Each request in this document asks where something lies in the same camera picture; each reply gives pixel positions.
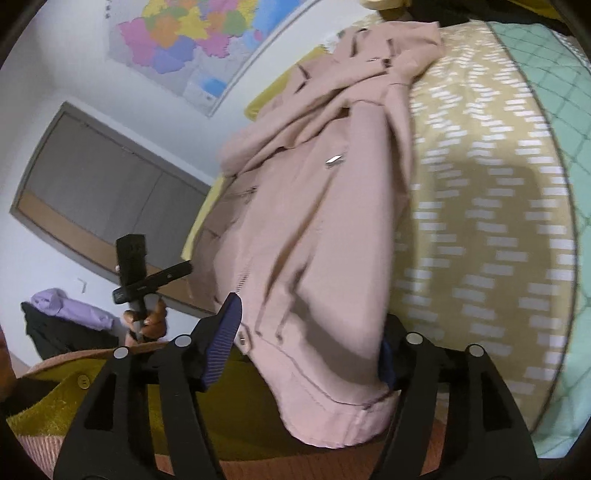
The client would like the person's olive buttoned vest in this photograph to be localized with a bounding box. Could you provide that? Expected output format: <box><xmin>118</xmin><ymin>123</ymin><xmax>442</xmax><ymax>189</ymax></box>
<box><xmin>4</xmin><ymin>346</ymin><xmax>393</xmax><ymax>462</ymax></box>

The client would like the black garment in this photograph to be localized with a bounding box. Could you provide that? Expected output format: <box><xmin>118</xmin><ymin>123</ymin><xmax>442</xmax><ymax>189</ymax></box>
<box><xmin>409</xmin><ymin>0</ymin><xmax>568</xmax><ymax>28</ymax></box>
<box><xmin>21</xmin><ymin>302</ymin><xmax>127</xmax><ymax>361</ymax></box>

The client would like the yellow patterned bedsheet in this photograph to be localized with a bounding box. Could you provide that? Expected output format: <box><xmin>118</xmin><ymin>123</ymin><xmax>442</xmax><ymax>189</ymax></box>
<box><xmin>182</xmin><ymin>21</ymin><xmax>578</xmax><ymax>435</ymax></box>

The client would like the grey sliding wardrobe door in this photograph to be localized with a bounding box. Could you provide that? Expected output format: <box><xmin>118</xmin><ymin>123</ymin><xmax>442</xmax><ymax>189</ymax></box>
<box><xmin>10</xmin><ymin>102</ymin><xmax>218</xmax><ymax>319</ymax></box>

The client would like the colourful wall map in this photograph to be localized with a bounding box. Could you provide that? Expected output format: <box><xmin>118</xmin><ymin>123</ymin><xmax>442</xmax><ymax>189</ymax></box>
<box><xmin>105</xmin><ymin>0</ymin><xmax>319</xmax><ymax>118</ymax></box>

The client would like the teal diamond quilt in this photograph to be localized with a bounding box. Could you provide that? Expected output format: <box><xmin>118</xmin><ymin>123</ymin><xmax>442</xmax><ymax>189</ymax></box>
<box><xmin>489</xmin><ymin>21</ymin><xmax>591</xmax><ymax>457</ymax></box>

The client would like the purple garment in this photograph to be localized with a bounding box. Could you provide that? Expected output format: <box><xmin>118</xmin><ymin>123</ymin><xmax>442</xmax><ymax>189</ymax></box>
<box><xmin>21</xmin><ymin>288</ymin><xmax>127</xmax><ymax>330</ymax></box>

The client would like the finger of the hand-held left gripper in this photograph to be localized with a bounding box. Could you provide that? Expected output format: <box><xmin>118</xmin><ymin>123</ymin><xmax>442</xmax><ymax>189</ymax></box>
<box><xmin>148</xmin><ymin>261</ymin><xmax>193</xmax><ymax>291</ymax></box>

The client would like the pink jacket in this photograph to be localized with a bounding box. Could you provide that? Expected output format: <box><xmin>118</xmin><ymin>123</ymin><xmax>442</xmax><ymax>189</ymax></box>
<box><xmin>182</xmin><ymin>21</ymin><xmax>446</xmax><ymax>448</ymax></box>

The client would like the person's left hand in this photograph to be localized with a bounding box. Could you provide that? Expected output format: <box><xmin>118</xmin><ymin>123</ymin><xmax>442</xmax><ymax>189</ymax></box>
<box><xmin>122</xmin><ymin>298</ymin><xmax>168</xmax><ymax>344</ymax></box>

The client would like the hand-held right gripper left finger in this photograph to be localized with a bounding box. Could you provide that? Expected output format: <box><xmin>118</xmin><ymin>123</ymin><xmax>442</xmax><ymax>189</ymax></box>
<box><xmin>53</xmin><ymin>292</ymin><xmax>243</xmax><ymax>480</ymax></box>

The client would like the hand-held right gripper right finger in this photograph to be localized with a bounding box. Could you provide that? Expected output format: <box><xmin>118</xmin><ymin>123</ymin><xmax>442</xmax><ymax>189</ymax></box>
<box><xmin>369</xmin><ymin>314</ymin><xmax>541</xmax><ymax>480</ymax></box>

